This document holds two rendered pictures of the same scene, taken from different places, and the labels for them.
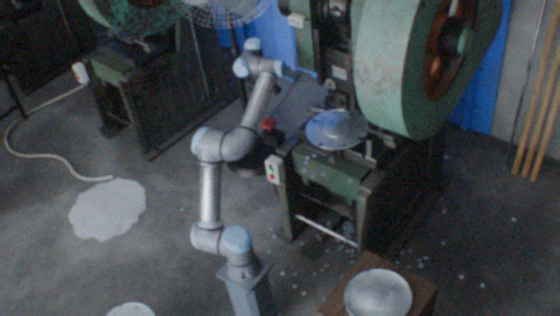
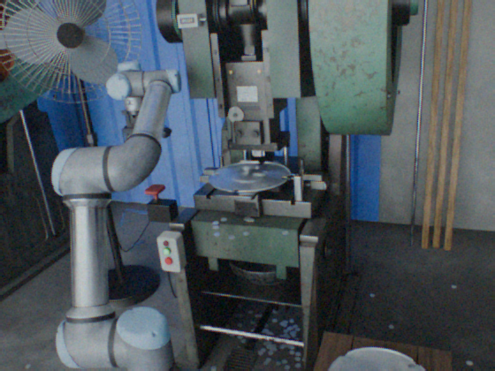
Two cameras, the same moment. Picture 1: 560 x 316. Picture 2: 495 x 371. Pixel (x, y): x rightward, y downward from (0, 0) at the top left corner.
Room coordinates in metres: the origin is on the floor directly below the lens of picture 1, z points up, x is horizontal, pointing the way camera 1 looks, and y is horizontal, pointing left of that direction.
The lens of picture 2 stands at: (0.53, 0.32, 1.35)
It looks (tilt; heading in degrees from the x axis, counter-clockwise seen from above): 22 degrees down; 338
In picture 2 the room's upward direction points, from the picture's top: 5 degrees counter-clockwise
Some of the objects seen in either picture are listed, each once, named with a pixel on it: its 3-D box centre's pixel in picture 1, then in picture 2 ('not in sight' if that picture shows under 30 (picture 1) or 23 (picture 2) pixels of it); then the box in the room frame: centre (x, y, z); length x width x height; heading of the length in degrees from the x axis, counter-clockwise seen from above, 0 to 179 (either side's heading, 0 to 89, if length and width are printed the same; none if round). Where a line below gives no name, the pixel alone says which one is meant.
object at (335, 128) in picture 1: (336, 128); (249, 175); (1.93, -0.25, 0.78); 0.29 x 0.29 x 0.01
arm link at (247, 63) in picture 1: (248, 64); (127, 85); (1.99, 0.10, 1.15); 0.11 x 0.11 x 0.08; 63
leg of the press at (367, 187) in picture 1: (411, 168); (338, 231); (1.94, -0.63, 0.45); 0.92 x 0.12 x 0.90; 137
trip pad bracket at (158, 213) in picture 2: (274, 145); (164, 223); (2.06, 0.04, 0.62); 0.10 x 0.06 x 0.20; 47
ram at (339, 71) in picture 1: (345, 73); (252, 99); (1.99, -0.31, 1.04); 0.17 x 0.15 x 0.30; 137
